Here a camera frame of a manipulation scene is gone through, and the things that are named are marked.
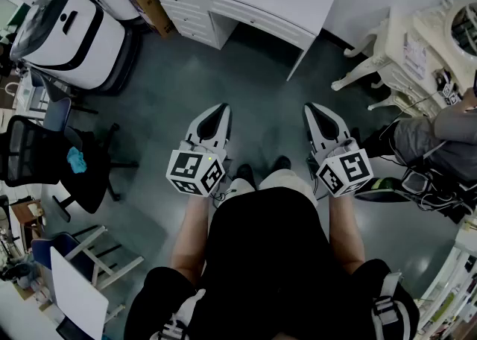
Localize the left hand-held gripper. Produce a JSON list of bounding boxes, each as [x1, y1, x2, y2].
[[165, 102, 233, 198]]

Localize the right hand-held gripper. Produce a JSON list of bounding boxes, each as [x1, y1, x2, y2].
[[303, 102, 375, 198]]

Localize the person's right forearm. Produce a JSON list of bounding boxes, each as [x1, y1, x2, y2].
[[326, 191, 367, 277]]

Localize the person's left forearm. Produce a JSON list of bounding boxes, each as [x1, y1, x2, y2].
[[170, 192, 210, 284]]

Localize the person's left black shoe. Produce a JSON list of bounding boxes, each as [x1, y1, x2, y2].
[[236, 163, 257, 187]]

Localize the person's black shoe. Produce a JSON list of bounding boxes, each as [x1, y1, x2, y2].
[[236, 163, 257, 187], [271, 155, 292, 172]]

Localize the person's right black shoe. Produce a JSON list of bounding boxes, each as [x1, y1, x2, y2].
[[271, 155, 292, 172]]

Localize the person's light beige shorts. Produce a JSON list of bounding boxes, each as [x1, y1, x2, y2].
[[218, 169, 320, 210]]

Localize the cream ornate vanity table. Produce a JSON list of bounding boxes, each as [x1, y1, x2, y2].
[[330, 4, 477, 120]]

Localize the printed paper sheet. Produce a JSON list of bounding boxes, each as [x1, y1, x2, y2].
[[403, 31, 428, 81]]

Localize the person's black shirt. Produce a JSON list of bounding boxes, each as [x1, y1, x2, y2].
[[124, 186, 421, 340]]

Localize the blue cloth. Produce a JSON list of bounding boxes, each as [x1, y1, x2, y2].
[[66, 146, 89, 174]]

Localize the dark blue chair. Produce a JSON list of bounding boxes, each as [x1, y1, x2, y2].
[[28, 69, 100, 133]]

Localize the black mesh office chair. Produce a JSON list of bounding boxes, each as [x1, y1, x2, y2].
[[0, 114, 141, 224]]

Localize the small brown wooden table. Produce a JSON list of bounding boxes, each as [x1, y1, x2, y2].
[[10, 199, 48, 254]]

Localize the white storage shelf unit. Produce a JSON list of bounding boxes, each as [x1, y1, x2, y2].
[[417, 218, 477, 340]]

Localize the white board panel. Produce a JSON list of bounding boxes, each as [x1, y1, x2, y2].
[[50, 247, 110, 340]]

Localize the thin black cable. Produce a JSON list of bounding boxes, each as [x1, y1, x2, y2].
[[211, 180, 239, 207]]

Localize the black bag with cables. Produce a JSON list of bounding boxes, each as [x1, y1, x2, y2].
[[400, 165, 476, 224]]

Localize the oval mirror with cream frame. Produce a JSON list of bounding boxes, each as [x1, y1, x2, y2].
[[441, 0, 477, 69]]

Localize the grey white shoulder strap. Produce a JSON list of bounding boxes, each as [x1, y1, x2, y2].
[[158, 289, 206, 340], [370, 271, 405, 336]]

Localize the blue chair with white frame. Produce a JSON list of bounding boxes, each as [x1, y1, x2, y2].
[[31, 224, 145, 297]]

